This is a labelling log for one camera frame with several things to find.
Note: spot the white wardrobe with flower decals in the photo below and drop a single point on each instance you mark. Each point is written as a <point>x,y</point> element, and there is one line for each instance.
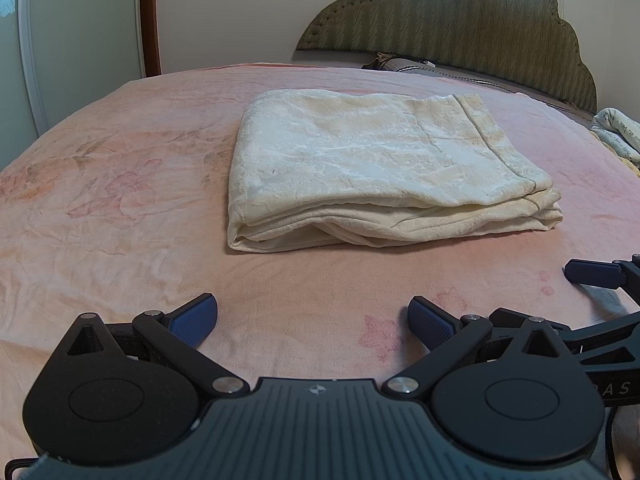
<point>90,35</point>

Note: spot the brown wooden door frame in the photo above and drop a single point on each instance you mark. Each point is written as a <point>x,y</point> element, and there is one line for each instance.
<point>150,15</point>

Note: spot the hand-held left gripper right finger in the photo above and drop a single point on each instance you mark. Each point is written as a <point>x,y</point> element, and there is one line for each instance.
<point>427,322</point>

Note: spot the brown patterned pillow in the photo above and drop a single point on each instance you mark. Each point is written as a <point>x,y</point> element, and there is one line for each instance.
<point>387,62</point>

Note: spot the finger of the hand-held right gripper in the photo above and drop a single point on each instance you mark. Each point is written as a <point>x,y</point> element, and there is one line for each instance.
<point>590,272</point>
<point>507,320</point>

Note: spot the green padded headboard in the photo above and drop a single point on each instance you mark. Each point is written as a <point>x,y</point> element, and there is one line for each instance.
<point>450,15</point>

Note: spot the yellow fluffy blanket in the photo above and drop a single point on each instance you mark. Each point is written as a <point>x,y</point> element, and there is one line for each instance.
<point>631,166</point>

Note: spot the white folded quilt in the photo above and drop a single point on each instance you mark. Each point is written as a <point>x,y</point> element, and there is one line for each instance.
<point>617,127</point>

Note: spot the grey striped pillow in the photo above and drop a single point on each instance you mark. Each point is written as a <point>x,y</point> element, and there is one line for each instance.
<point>480,78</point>

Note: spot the cream white blanket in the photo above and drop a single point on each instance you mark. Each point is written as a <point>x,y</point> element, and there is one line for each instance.
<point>375,160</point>

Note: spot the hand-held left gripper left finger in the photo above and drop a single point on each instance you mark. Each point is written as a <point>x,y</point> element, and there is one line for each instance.
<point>195,320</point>

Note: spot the pink floral blanket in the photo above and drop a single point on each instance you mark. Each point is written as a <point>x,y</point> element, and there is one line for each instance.
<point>125,235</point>

